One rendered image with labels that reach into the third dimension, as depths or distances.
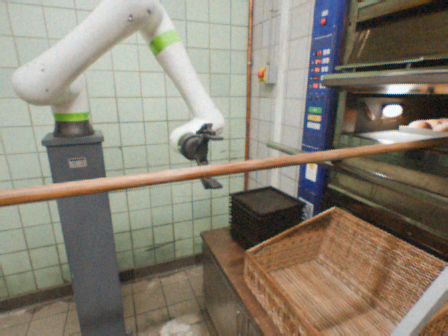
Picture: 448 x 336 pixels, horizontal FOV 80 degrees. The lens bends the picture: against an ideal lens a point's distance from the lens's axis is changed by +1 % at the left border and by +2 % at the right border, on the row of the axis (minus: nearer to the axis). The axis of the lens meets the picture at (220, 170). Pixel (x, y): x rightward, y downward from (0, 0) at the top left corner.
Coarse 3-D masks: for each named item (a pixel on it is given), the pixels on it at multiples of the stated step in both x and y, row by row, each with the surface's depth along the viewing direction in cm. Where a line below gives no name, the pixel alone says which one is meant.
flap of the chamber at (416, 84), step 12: (324, 84) 107; (336, 84) 101; (348, 84) 96; (360, 84) 92; (372, 84) 88; (384, 84) 84; (396, 84) 81; (408, 84) 78; (420, 84) 75; (432, 84) 73; (444, 84) 70
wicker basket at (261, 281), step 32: (352, 224) 115; (288, 256) 121; (384, 256) 101; (416, 256) 92; (256, 288) 105; (288, 288) 111; (320, 288) 110; (352, 288) 110; (384, 288) 99; (416, 288) 91; (288, 320) 87; (320, 320) 95; (352, 320) 95; (384, 320) 96
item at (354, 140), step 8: (344, 136) 119; (352, 136) 116; (360, 136) 115; (352, 144) 115; (360, 144) 112; (368, 144) 108; (392, 152) 99; (400, 152) 96; (408, 152) 94; (416, 152) 91; (424, 152) 89; (432, 152) 87; (440, 152) 86; (416, 160) 92; (424, 160) 89; (432, 160) 87; (440, 160) 85
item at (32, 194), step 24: (384, 144) 85; (408, 144) 88; (432, 144) 92; (192, 168) 61; (216, 168) 63; (240, 168) 65; (264, 168) 68; (0, 192) 48; (24, 192) 49; (48, 192) 50; (72, 192) 52; (96, 192) 54
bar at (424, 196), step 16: (272, 144) 106; (352, 176) 71; (368, 176) 67; (400, 192) 59; (416, 192) 56; (432, 192) 54; (432, 288) 46; (416, 304) 46; (432, 304) 45; (416, 320) 45
